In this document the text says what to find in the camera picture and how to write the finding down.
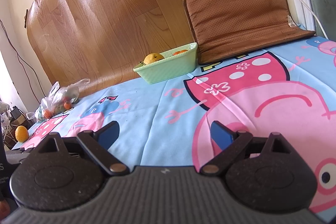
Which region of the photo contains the small orange mandarin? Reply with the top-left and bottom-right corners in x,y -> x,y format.
173,50 -> 188,56

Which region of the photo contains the cartoon pig blue blanket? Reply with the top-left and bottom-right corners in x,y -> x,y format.
17,36 -> 335,221

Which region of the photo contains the brown seat cushion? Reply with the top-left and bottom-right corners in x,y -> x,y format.
183,0 -> 315,64

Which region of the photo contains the yellow lemon at blanket edge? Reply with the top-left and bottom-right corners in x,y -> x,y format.
15,126 -> 29,143

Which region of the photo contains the light green plastic basket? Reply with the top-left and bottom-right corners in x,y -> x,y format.
133,42 -> 198,84

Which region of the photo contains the orange fruit in bag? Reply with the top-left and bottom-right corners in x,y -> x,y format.
64,102 -> 72,110

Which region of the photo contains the wood pattern vinyl sheet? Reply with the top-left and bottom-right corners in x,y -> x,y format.
27,0 -> 193,95

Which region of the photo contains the large yellow citrus fruit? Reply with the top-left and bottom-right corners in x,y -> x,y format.
143,53 -> 164,65

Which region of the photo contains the clear plastic fruit bag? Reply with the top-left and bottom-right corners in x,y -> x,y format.
26,79 -> 90,122

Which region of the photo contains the thin dark wall cable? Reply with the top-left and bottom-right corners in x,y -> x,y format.
0,19 -> 47,105

